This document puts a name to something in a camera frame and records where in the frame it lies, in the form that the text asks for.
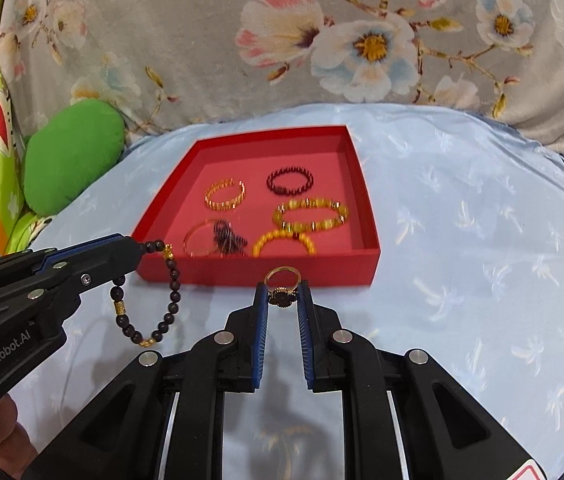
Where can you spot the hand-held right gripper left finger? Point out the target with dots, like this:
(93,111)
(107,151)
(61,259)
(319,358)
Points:
(260,340)

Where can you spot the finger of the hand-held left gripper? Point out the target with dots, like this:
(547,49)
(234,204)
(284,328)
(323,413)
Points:
(112,265)
(82,252)

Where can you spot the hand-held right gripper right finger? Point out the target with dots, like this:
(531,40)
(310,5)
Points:
(307,340)

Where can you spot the red cardboard box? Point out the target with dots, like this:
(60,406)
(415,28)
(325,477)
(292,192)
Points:
(262,270)

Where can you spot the thin gold bangle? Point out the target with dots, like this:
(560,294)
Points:
(188,240)

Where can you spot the braided gold bangle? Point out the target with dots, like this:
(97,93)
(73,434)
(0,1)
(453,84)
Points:
(214,205)

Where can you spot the person's left hand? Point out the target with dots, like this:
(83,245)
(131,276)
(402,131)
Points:
(4,435)

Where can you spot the green plush pillow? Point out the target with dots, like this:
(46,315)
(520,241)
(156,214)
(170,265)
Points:
(72,155)

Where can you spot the grey floral blanket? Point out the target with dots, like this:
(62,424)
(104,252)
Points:
(202,60)

